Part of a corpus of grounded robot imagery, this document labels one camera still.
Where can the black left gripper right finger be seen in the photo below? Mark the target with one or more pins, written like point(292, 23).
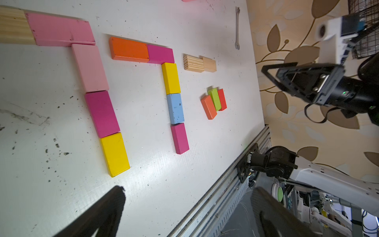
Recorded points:
point(273, 220)

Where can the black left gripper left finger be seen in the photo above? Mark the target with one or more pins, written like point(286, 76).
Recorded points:
point(102, 219)

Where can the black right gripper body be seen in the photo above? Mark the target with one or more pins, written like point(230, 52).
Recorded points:
point(326, 85)

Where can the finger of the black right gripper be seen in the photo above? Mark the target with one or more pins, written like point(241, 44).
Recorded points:
point(270, 72)

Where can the red block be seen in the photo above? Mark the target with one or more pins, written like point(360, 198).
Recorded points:
point(222, 99)

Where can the green block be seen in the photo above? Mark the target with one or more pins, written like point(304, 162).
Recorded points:
point(215, 98)

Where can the thin yellow block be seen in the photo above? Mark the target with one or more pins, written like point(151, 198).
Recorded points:
point(115, 154)

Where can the tan wood block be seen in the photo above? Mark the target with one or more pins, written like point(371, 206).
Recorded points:
point(209, 65)

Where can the orange-red block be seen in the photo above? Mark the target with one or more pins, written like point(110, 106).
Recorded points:
point(209, 107)

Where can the ridged wood block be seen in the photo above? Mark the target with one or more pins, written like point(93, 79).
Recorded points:
point(193, 64)

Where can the dark pink block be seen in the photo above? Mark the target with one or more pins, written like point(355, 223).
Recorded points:
point(102, 113)

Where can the blue block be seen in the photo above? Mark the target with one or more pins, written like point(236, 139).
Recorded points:
point(175, 108)

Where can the magenta slanted block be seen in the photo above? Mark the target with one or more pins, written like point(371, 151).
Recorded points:
point(180, 138)

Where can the light pink block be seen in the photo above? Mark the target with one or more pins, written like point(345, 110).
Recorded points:
point(90, 67)

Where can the orange block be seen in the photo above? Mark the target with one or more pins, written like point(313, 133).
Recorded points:
point(128, 50)

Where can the natural wood block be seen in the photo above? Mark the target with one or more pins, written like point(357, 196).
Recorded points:
point(15, 28)

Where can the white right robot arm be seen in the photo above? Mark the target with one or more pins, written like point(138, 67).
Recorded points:
point(280, 162)

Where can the green lidded white jar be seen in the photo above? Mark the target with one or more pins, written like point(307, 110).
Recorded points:
point(277, 192)

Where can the silver wrench on table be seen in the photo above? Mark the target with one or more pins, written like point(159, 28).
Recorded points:
point(237, 11)

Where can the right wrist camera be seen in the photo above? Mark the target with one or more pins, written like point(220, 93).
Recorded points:
point(334, 37)

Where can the black wire basket right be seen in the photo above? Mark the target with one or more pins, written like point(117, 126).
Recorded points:
point(368, 11)

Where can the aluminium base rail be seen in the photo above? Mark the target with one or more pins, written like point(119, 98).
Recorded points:
point(212, 212)

